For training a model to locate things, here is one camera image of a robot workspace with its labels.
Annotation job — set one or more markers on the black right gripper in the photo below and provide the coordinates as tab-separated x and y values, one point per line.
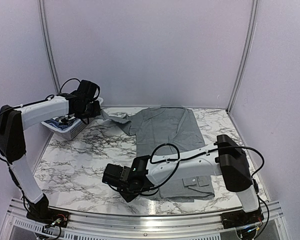
127	197

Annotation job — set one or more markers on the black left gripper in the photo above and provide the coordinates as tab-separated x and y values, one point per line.
96	111

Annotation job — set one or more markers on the grey long sleeve shirt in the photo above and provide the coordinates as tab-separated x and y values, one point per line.
154	126

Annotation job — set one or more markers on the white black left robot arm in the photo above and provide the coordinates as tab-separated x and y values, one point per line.
14	120

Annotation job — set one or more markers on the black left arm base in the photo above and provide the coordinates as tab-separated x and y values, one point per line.
41	212

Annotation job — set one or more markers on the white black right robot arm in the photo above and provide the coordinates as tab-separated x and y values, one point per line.
168	173

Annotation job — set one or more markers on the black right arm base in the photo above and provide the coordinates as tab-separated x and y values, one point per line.
239	218

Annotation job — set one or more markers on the white plastic laundry basket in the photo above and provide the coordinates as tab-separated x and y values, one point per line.
77	126

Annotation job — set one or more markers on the black white plaid shirt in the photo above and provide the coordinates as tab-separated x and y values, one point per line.
66	120

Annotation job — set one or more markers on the blue patterned folded shirt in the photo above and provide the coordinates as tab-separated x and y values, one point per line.
57	125

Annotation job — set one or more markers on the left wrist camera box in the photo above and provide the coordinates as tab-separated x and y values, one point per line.
89	89

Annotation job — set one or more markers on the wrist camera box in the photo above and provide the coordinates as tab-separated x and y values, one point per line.
89	89
116	175

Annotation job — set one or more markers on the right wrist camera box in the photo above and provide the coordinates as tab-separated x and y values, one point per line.
116	175

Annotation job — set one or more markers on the aluminium corner post left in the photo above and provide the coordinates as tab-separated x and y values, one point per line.
47	44

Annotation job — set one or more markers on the aluminium corner post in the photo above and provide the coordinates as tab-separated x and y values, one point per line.
47	44
245	55

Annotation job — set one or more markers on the aluminium front rail frame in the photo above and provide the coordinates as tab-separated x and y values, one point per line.
100	226

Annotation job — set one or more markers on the aluminium corner post right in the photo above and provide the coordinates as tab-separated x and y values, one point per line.
245	55

